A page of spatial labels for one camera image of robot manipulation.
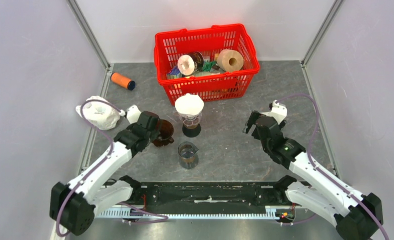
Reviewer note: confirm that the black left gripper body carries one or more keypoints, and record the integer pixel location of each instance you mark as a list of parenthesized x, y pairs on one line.
[(153, 134)]

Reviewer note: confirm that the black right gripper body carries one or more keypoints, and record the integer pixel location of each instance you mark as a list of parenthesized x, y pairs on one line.
[(255, 134)]

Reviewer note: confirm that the brown plastic coffee dripper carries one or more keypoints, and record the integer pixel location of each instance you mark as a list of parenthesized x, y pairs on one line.
[(166, 131)]

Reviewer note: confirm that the clear glass coffee dripper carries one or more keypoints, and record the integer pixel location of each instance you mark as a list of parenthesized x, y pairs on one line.
[(189, 121)]

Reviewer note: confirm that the white paper coffee filter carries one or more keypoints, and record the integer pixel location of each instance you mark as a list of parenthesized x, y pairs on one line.
[(189, 105)]

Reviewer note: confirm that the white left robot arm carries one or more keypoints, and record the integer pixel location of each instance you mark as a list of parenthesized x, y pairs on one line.
[(75, 205)]

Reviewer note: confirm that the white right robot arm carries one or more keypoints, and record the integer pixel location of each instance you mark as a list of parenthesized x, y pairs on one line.
[(354, 215)]

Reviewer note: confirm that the red and black coffee server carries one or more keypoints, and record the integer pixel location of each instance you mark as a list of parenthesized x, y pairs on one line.
[(191, 133)]

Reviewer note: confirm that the white crumpled plastic bag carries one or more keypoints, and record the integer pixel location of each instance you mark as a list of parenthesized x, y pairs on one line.
[(103, 116)]

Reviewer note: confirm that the small glass measuring beaker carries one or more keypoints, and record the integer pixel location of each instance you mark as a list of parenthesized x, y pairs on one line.
[(188, 157)]

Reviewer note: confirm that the beige tape roll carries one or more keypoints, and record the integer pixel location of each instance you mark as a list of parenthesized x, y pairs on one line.
[(230, 60)]

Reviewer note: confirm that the orange cylindrical bottle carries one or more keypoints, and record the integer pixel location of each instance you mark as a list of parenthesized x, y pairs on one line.
[(123, 81)]

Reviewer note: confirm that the red plastic shopping basket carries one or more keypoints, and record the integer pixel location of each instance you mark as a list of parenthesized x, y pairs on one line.
[(170, 45)]

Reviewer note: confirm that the green packet in basket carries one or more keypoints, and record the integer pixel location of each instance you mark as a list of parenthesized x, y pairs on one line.
[(211, 66)]

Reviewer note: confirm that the blue small box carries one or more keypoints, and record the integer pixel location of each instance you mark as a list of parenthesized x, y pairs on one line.
[(174, 73)]

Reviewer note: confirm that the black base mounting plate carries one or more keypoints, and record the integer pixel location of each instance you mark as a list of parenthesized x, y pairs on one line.
[(216, 197)]

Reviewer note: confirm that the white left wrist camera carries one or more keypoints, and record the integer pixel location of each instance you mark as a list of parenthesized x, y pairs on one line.
[(132, 114)]

